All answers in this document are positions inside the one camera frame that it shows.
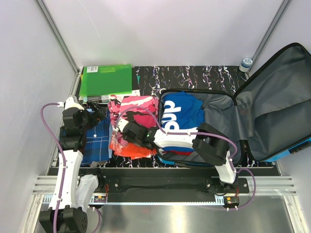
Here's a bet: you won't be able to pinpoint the pink camouflage shirt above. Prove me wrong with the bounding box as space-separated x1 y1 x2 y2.
108 96 158 146

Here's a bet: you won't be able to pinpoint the blue shirt white letters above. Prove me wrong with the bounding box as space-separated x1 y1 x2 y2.
157 91 206 156

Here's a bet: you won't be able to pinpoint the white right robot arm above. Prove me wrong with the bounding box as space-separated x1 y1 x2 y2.
117 119 238 193

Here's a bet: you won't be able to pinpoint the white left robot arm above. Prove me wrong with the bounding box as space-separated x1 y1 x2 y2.
39 97 105 233

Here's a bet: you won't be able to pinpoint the orange tie-dye shirt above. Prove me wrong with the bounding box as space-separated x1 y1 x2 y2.
109 142 157 159

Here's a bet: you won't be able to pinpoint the light blue shirt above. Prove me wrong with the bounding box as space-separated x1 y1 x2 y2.
83 111 113 164

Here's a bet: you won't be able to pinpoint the blue plaid shirt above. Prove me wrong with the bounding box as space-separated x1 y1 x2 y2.
59 118 112 166

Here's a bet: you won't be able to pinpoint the green plastic folder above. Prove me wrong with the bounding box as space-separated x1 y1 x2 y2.
80 64 132 97

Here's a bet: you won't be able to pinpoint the red shirt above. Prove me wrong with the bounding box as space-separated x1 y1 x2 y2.
164 151 192 156

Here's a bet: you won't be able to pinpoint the blue capped bottle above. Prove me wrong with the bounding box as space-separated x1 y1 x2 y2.
239 58 253 72

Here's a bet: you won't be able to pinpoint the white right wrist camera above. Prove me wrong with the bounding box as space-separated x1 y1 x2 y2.
113 118 129 133

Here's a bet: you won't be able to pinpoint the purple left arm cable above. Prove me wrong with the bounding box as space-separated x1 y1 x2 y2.
40 102 103 233

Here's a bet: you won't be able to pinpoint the aluminium frame rail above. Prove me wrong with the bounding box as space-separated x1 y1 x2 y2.
34 0 82 76

